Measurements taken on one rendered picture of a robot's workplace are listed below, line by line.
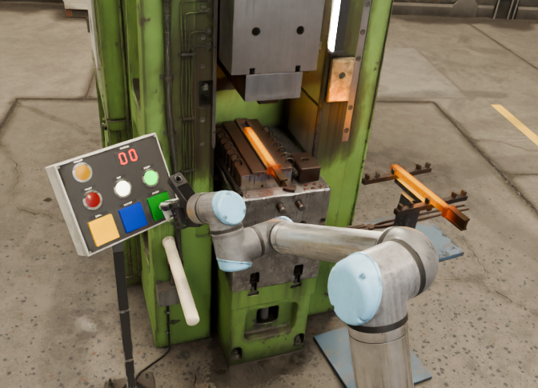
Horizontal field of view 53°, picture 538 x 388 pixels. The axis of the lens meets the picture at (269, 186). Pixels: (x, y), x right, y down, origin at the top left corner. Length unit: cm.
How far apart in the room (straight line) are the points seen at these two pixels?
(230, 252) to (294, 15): 78
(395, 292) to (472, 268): 242
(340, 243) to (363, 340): 29
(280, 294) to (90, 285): 111
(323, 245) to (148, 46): 91
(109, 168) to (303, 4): 78
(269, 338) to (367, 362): 150
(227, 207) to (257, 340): 117
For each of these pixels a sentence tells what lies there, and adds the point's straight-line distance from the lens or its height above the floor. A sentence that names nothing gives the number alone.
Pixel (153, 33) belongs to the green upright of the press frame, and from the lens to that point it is 184.
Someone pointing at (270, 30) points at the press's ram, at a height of 151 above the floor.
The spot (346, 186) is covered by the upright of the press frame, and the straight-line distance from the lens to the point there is 239.
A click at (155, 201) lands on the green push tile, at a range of 175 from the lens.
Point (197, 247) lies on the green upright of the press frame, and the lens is 230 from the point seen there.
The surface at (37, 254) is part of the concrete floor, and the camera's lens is 328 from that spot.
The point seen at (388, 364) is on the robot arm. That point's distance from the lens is 105.
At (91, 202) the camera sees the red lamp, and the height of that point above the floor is 109.
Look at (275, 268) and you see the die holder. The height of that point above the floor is 56.
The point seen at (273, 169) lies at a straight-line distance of 197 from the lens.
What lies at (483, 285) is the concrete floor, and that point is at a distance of 332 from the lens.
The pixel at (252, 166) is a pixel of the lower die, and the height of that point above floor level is 99.
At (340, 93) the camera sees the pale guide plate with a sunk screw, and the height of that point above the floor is 122.
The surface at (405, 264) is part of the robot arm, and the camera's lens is 101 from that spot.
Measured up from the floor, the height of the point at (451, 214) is 97.
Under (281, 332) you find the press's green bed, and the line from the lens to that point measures 253.
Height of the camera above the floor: 201
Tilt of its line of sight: 33 degrees down
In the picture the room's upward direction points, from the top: 5 degrees clockwise
